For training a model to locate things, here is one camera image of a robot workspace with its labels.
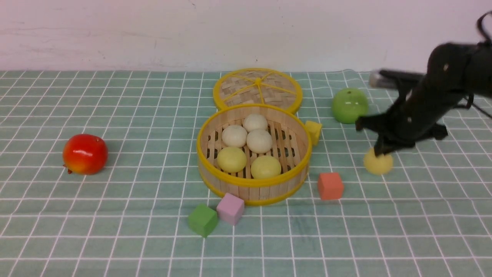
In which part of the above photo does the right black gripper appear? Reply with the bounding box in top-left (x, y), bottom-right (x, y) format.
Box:
top-left (355, 78), bottom-right (449, 157)

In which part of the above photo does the yellow bun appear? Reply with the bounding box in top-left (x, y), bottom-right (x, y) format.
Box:
top-left (251, 155), bottom-right (282, 179)
top-left (363, 148), bottom-right (394, 175)
top-left (217, 147), bottom-right (247, 174)

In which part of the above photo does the white bun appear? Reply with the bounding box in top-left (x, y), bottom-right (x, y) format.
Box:
top-left (246, 128), bottom-right (273, 154)
top-left (221, 125), bottom-right (248, 148)
top-left (242, 113), bottom-right (268, 133)

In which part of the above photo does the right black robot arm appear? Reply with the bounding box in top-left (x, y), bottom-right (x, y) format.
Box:
top-left (356, 43), bottom-right (492, 156)

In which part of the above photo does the bamboo steamer tray yellow rim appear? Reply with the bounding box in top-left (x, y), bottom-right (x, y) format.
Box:
top-left (196, 104), bottom-right (312, 206)

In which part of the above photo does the woven bamboo steamer lid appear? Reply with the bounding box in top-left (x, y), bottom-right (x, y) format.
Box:
top-left (213, 68), bottom-right (303, 114)

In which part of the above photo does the green apple toy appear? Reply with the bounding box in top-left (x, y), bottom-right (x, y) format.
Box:
top-left (331, 88), bottom-right (369, 124)

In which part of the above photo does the orange cube block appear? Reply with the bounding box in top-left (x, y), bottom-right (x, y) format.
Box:
top-left (317, 172), bottom-right (344, 200)

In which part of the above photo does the yellow cube block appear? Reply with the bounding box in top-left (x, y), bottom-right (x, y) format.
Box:
top-left (305, 120), bottom-right (322, 146)

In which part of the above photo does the green checkered tablecloth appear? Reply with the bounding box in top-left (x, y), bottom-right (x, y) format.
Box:
top-left (0, 70), bottom-right (492, 277)

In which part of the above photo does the pink cube block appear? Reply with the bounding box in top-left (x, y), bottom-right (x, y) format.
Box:
top-left (216, 193), bottom-right (245, 226)

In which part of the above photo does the green cube block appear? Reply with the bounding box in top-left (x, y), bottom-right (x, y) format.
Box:
top-left (188, 203), bottom-right (219, 238)

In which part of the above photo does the red pomegranate toy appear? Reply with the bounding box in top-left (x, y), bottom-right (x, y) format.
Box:
top-left (63, 133), bottom-right (108, 175)

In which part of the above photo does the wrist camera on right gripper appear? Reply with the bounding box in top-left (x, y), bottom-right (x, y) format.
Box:
top-left (369, 68), bottom-right (425, 90)

